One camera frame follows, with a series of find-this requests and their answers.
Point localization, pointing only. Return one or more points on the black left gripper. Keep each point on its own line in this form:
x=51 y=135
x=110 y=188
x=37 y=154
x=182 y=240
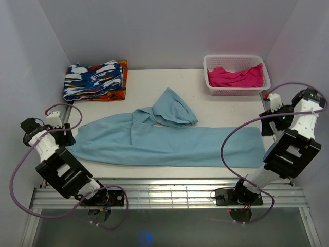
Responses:
x=67 y=139

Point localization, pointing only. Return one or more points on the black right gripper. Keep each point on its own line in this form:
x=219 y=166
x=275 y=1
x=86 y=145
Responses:
x=266 y=129

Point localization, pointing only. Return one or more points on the light blue trousers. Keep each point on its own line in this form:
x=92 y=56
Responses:
x=166 y=134

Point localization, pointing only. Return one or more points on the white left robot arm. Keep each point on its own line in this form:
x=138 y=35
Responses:
x=59 y=167

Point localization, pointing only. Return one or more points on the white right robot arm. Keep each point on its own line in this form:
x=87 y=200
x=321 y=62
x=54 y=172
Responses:
x=294 y=149

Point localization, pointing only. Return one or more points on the pink trousers in basket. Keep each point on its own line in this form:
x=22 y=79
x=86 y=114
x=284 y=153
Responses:
x=249 y=78

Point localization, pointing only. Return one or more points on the blue white patterned folded trousers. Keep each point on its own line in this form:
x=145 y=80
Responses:
x=103 y=82

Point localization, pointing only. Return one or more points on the white plastic basket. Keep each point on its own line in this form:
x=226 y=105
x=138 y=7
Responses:
x=234 y=63

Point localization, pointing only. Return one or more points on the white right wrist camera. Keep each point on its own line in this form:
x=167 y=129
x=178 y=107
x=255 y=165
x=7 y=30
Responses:
x=274 y=101

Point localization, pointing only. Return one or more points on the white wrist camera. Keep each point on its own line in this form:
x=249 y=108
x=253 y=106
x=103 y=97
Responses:
x=54 y=119
x=274 y=101

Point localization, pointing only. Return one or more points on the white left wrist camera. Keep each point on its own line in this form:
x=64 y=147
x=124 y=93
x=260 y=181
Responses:
x=54 y=119

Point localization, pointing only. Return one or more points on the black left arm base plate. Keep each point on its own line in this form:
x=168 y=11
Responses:
x=110 y=198

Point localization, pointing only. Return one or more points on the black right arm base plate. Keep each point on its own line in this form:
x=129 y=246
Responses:
x=228 y=197

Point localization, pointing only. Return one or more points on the aluminium table edge rail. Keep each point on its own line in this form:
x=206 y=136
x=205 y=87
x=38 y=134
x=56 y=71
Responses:
x=183 y=212

